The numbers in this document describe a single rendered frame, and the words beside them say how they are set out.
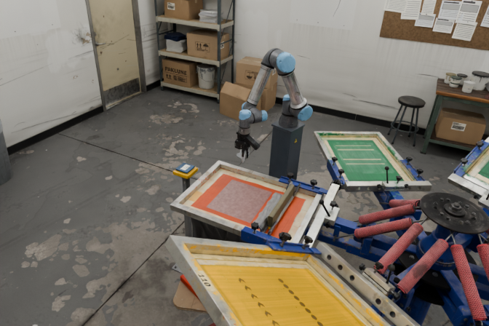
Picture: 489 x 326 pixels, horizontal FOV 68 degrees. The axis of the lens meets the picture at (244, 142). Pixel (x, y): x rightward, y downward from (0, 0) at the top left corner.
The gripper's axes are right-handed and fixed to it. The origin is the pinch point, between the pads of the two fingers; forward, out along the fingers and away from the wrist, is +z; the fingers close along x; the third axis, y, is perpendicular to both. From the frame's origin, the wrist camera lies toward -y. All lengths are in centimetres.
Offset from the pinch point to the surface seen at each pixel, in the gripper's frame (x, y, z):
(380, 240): 28, -95, 6
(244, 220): 44, -22, 13
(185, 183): 18.1, 38.4, 23.5
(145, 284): 49, 59, 108
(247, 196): 21.8, -12.6, 12.5
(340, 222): 27, -73, 4
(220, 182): 17.1, 9.8, 12.5
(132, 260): 36, 85, 108
